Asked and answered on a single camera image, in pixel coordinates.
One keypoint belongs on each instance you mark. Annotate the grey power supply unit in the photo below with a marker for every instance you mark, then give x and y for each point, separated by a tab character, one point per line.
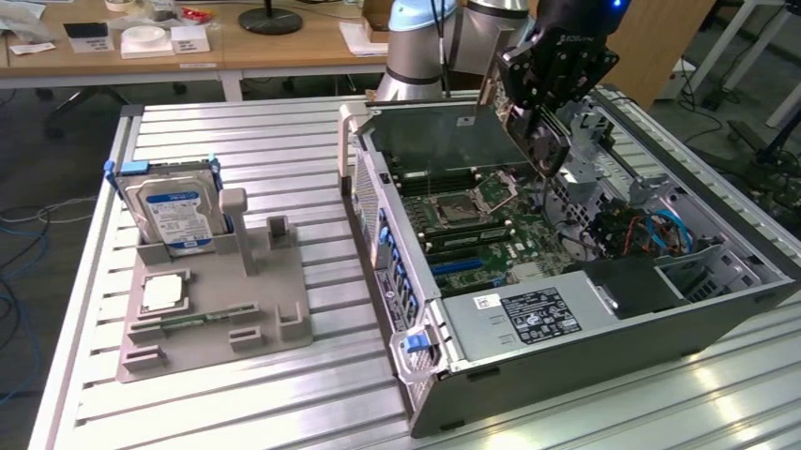
531	319

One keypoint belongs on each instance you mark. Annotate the installed RAM stick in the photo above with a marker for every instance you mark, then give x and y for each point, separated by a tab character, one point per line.
466	229
469	240

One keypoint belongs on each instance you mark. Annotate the small silver heatsink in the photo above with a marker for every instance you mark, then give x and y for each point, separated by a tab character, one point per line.
526	272

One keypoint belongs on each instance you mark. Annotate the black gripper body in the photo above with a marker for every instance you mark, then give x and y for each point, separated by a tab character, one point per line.
582	23

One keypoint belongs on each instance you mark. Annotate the black chair base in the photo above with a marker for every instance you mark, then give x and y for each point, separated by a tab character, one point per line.
81	100

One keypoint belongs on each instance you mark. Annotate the green RAM stick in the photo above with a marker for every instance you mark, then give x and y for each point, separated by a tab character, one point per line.
187	320

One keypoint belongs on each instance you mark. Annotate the brown cardboard box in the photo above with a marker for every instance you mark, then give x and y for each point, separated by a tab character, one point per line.
375	11

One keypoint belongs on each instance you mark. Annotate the red small item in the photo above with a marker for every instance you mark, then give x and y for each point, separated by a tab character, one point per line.
195	15

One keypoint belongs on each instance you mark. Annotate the silver CPU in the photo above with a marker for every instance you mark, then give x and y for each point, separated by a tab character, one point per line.
162	293

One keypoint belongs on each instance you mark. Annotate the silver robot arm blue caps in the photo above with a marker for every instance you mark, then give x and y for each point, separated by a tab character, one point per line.
413	56

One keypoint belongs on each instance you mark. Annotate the wooden cabinet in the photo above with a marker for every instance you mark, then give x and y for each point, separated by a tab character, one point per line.
663	47

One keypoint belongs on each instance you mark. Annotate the hard disk in blue caddy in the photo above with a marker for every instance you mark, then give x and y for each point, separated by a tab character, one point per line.
175	215

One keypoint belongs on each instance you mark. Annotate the wooden desk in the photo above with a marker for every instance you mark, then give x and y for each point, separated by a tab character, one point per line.
63	65

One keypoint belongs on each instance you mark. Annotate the black round lamp base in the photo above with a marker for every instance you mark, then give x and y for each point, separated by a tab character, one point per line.
270	21

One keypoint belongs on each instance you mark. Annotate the white table frame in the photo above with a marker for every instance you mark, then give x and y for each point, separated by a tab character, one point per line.
738	42

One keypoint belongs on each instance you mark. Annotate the open black PC case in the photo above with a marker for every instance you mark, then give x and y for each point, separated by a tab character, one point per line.
563	375

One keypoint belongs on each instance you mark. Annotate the metal socket cover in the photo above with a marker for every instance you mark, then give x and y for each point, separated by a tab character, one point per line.
501	185

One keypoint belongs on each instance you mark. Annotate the blue case latch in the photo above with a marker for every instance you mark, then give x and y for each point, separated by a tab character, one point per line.
418	342

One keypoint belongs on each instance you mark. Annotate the white tape roll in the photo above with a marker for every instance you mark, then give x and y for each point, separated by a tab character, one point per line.
117	4

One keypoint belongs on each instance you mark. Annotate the graphics card with metal bracket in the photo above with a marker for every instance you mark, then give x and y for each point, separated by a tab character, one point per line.
550	145

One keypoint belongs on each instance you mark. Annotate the beige card retention bracket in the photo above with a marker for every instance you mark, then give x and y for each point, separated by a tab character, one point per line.
344	140

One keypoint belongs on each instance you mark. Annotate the CPU socket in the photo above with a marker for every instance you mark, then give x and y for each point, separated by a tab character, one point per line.
455	207

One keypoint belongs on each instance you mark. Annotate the metal disk bay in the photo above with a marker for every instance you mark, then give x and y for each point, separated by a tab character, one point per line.
587	187

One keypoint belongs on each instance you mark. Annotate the clear plastic bag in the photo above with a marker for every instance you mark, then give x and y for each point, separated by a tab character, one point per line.
25	23

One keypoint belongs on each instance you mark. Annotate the white paper card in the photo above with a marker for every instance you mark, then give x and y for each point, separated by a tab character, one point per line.
31	48

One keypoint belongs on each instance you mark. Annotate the black floor stand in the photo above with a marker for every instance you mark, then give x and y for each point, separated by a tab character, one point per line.
773	150

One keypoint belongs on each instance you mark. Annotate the stack of white papers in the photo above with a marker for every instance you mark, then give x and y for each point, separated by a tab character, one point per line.
359	40

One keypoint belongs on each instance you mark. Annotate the black and white labelled box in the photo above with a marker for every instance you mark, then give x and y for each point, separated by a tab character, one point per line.
88	37

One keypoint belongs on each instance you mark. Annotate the white box with tape roll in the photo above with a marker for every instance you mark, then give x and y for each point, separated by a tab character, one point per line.
147	42

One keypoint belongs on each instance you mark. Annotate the grey parts rack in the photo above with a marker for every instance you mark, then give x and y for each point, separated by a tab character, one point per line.
212	281

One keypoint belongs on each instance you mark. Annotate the green motherboard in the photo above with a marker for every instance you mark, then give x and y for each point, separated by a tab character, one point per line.
501	244

